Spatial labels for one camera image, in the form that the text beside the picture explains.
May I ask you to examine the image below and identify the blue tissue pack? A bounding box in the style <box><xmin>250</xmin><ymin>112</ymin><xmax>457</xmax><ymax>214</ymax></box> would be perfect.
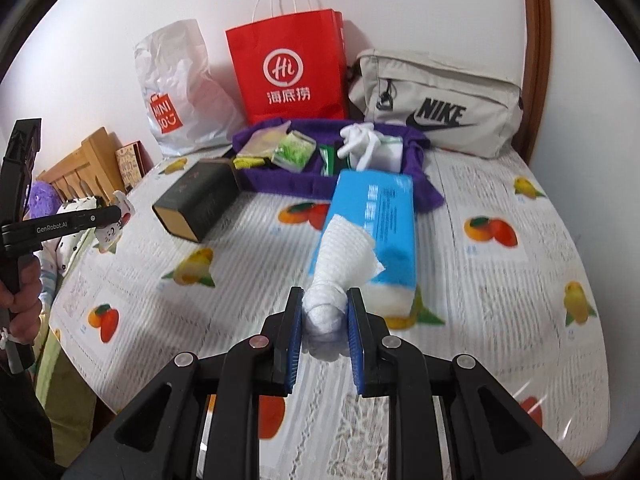
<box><xmin>307</xmin><ymin>169</ymin><xmax>420</xmax><ymax>317</ymax></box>

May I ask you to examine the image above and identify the white glove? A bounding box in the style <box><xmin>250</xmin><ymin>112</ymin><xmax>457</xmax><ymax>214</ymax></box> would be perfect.
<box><xmin>337</xmin><ymin>122</ymin><xmax>383</xmax><ymax>171</ymax></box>

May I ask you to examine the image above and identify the wooden chair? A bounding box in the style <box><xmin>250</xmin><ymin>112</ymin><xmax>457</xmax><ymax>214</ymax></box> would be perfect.
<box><xmin>37</xmin><ymin>127</ymin><xmax>128</xmax><ymax>201</ymax></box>

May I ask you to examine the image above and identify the white printed plush toy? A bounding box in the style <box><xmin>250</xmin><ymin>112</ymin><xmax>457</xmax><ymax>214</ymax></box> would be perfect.
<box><xmin>37</xmin><ymin>191</ymin><xmax>136</xmax><ymax>286</ymax></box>

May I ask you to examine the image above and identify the small green packet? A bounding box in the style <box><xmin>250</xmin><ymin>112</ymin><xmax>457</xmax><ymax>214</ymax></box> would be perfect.
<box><xmin>320</xmin><ymin>144</ymin><xmax>341</xmax><ymax>177</ymax></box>

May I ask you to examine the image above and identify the green cloth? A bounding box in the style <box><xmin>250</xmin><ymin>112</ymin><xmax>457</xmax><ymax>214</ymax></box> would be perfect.
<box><xmin>35</xmin><ymin>330</ymin><xmax>98</xmax><ymax>441</ymax></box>

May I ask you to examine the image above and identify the green wet wipe pack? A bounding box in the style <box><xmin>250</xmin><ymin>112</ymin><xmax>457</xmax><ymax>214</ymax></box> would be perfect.
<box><xmin>272</xmin><ymin>130</ymin><xmax>317</xmax><ymax>171</ymax></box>

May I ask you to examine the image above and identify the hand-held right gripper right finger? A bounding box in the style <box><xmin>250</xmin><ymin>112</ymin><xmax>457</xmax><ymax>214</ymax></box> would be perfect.
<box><xmin>346</xmin><ymin>287</ymin><xmax>583</xmax><ymax>480</ymax></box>

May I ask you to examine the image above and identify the red paper bag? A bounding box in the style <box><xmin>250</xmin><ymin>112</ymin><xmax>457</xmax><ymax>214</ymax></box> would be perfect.
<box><xmin>225</xmin><ymin>0</ymin><xmax>351</xmax><ymax>126</ymax></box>

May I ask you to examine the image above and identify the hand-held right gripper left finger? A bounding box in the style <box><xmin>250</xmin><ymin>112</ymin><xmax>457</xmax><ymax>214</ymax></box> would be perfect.
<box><xmin>60</xmin><ymin>286</ymin><xmax>306</xmax><ymax>480</ymax></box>

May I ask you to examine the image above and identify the beige waist bag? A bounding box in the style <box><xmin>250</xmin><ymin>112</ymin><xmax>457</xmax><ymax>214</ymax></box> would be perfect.
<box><xmin>346</xmin><ymin>49</ymin><xmax>523</xmax><ymax>160</ymax></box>

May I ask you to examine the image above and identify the person's left hand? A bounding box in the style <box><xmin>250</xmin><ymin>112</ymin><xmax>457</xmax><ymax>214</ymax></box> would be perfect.
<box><xmin>0</xmin><ymin>255</ymin><xmax>45</xmax><ymax>347</ymax></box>

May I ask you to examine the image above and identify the dark green tin box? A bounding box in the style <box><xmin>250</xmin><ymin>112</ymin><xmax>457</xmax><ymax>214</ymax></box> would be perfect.
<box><xmin>151</xmin><ymin>157</ymin><xmax>243</xmax><ymax>244</ymax></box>

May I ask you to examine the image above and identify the purple towel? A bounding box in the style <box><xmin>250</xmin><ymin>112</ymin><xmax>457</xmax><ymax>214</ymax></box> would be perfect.
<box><xmin>232</xmin><ymin>119</ymin><xmax>446</xmax><ymax>216</ymax></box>

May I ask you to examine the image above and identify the fruit printed tablecloth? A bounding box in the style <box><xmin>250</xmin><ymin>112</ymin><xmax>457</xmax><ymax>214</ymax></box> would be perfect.
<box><xmin>50</xmin><ymin>150</ymin><xmax>613</xmax><ymax>480</ymax></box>

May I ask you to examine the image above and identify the white tissue paper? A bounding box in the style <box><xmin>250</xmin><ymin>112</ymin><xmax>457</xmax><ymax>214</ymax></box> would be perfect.
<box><xmin>302</xmin><ymin>213</ymin><xmax>387</xmax><ymax>361</ymax></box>

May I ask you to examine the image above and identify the purple plush toy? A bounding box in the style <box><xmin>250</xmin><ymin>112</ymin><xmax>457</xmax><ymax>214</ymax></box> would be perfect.
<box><xmin>27</xmin><ymin>180</ymin><xmax>58</xmax><ymax>218</ymax></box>

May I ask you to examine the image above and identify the clear plastic bag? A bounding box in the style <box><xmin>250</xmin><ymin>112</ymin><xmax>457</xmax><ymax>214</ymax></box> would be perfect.
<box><xmin>239</xmin><ymin>121</ymin><xmax>293</xmax><ymax>158</ymax></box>

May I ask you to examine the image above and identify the white plastic shopping bag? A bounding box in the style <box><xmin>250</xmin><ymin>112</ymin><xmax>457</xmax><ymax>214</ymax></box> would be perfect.
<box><xmin>132</xmin><ymin>19</ymin><xmax>246</xmax><ymax>157</ymax></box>

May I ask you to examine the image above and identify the brown notebook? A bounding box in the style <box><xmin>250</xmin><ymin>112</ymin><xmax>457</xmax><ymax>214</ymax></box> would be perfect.
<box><xmin>115</xmin><ymin>142</ymin><xmax>146</xmax><ymax>192</ymax></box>

